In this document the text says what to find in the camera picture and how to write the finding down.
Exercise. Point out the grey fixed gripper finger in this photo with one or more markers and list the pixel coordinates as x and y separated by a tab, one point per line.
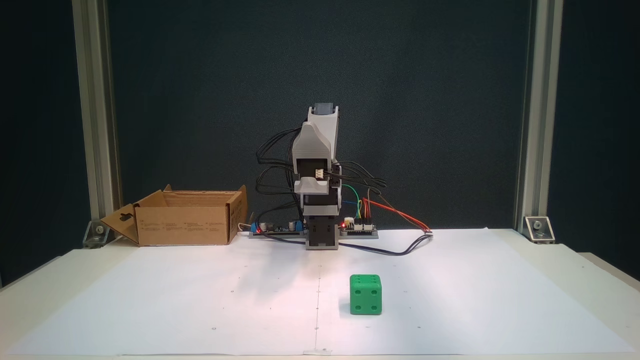
312	140

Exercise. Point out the green dice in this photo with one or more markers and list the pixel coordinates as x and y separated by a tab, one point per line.
365	295

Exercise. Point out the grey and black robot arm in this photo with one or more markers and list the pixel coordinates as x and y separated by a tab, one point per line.
333	128

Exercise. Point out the blue power converter board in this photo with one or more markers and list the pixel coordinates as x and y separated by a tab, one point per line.
277	228

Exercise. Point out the motor driver circuit board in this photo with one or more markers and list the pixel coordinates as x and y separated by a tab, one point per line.
357	227

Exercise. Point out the brown cardboard box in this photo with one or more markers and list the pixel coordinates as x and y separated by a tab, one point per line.
185	225

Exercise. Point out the white paper sheet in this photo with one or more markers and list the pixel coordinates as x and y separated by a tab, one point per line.
200	300

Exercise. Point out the aluminium frame post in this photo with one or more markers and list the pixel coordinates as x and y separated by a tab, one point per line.
540	100
95	100

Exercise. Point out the aluminium corner bracket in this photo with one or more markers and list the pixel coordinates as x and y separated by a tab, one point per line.
539	229
100	234

